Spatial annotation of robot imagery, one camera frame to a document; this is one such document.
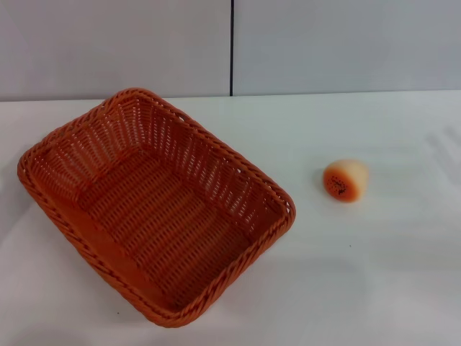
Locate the orange woven plastic basket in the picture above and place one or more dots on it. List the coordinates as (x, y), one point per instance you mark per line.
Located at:
(162, 223)

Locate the orange and cream toy fruit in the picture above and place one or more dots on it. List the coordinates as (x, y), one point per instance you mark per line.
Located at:
(344, 180)

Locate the black wall seam strip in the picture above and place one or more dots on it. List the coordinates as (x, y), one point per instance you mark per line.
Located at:
(232, 47)

